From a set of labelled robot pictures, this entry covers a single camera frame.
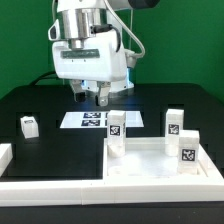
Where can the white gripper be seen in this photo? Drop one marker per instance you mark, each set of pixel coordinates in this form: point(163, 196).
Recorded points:
point(99, 60)

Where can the white square table top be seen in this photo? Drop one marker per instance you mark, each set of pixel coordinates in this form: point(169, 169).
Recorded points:
point(145, 157)

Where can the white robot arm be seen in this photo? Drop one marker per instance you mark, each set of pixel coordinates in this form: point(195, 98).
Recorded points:
point(83, 19)

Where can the white fiducial marker sheet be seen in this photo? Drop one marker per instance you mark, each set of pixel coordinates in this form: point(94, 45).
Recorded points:
point(76, 120)

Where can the white U-shaped obstacle fence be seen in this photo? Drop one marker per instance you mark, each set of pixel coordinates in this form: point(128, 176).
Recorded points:
point(182, 188)

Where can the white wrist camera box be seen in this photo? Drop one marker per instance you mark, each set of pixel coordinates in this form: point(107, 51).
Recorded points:
point(54, 31)

